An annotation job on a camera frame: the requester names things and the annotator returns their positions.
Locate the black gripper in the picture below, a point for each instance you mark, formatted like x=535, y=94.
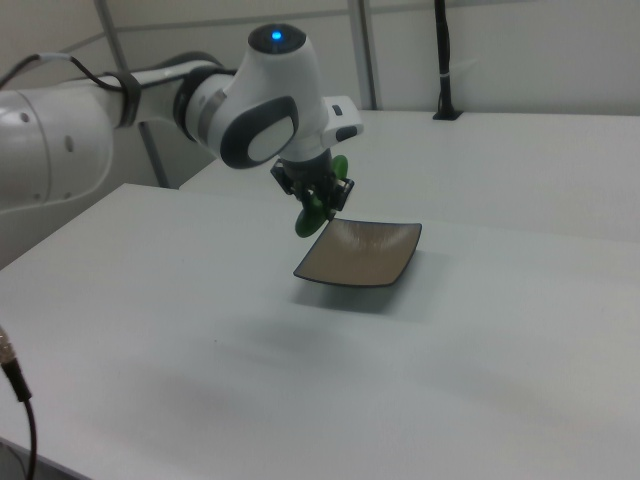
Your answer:
x=305, y=172

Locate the square beige ceramic plate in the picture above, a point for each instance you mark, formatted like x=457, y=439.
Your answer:
x=357, y=255

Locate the black pole with base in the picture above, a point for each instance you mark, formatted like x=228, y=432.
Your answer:
x=444, y=50

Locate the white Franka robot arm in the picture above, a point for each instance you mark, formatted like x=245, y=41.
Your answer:
x=280, y=90

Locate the green cucumber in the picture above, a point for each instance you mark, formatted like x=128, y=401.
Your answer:
x=310, y=223

